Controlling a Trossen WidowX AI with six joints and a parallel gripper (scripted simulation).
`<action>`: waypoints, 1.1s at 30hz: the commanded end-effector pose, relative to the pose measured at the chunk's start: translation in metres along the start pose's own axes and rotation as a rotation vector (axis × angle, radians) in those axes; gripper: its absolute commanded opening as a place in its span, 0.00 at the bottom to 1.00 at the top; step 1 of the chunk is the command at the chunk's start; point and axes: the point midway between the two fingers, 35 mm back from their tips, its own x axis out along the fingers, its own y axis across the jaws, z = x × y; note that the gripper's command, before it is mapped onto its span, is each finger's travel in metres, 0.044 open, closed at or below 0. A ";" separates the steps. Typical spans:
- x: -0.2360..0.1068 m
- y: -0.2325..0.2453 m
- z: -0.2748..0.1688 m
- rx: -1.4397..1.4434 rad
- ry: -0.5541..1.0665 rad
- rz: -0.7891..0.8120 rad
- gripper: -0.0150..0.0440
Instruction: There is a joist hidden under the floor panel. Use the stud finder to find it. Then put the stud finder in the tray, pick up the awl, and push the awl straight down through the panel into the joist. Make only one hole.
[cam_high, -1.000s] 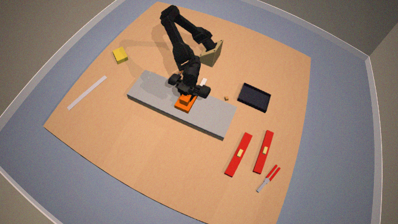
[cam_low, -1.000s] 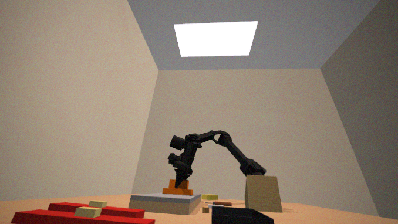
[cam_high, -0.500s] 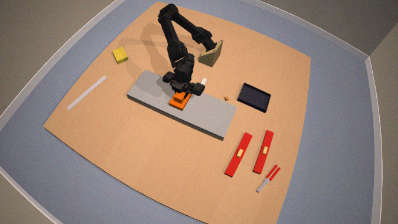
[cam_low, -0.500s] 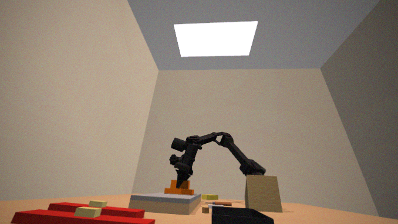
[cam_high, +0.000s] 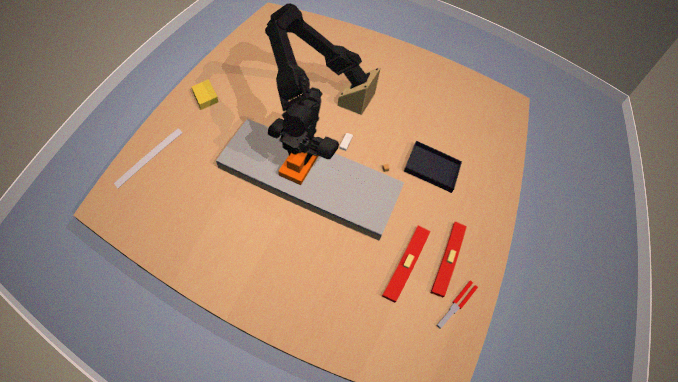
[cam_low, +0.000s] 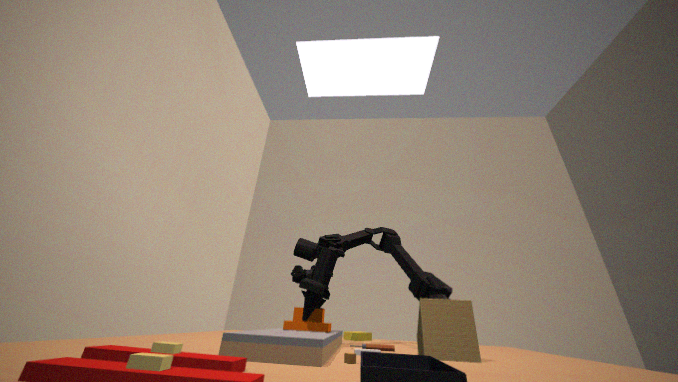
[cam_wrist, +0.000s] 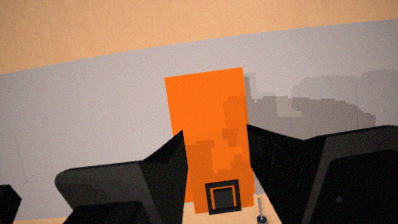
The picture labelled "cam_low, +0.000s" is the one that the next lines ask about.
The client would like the awl with brown handle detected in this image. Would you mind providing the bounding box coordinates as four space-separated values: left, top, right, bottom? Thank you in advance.
350 343 395 351

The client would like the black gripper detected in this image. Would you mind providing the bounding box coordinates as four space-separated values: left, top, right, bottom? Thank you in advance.
299 263 334 322

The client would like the grey panel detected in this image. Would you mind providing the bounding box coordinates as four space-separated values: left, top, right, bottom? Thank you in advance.
219 328 343 367

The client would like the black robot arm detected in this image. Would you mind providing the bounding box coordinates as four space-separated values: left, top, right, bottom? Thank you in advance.
291 227 453 302

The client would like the red flat slab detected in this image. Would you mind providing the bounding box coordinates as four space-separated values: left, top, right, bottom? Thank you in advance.
18 352 265 382
81 342 247 373

